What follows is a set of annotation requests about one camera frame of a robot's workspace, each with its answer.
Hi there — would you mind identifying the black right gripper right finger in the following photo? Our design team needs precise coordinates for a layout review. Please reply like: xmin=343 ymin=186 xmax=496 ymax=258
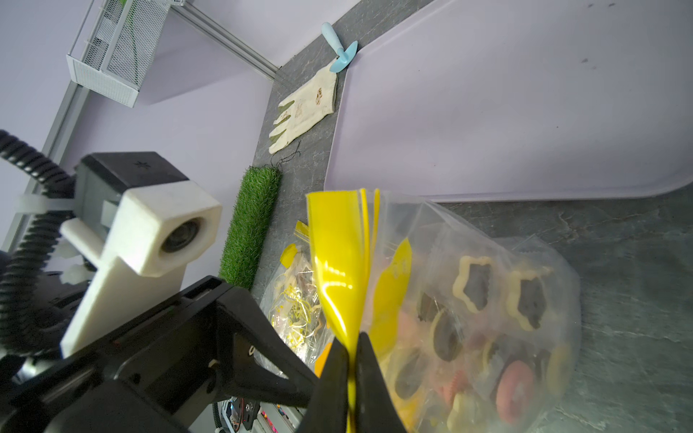
xmin=354 ymin=332 xmax=406 ymax=433

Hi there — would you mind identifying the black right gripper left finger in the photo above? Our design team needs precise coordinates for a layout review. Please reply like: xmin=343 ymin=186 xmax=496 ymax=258
xmin=296 ymin=339 xmax=349 ymax=433

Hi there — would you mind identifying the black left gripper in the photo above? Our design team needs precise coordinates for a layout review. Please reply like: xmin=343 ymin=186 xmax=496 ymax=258
xmin=1 ymin=277 xmax=318 ymax=432

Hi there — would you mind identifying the clear ziploc bag of cookies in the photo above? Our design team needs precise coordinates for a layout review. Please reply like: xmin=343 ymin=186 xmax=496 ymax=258
xmin=306 ymin=189 xmax=581 ymax=432

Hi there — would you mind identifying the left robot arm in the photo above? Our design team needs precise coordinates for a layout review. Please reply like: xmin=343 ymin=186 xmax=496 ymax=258
xmin=1 ymin=133 xmax=318 ymax=432

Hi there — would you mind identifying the ziploc bag with small cookies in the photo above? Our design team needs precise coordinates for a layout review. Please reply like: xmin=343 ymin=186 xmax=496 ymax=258
xmin=260 ymin=221 xmax=334 ymax=376

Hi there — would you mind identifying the green artificial grass mat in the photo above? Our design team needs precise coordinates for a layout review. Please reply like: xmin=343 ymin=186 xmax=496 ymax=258
xmin=218 ymin=165 xmax=283 ymax=290

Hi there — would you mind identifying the black thread tangle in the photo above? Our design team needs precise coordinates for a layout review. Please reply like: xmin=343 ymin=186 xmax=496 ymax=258
xmin=270 ymin=139 xmax=301 ymax=170

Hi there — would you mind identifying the cream gardening glove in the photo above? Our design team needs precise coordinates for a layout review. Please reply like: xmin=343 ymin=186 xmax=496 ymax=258
xmin=269 ymin=61 xmax=337 ymax=154

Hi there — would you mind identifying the light blue garden trowel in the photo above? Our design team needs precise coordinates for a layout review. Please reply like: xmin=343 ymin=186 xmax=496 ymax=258
xmin=321 ymin=23 xmax=358 ymax=74

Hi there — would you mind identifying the lilac plastic tray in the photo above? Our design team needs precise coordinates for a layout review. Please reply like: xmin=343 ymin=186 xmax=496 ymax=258
xmin=324 ymin=1 xmax=692 ymax=202

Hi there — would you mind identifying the white mesh wall box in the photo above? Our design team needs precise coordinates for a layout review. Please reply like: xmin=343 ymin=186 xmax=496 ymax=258
xmin=66 ymin=0 xmax=173 ymax=108

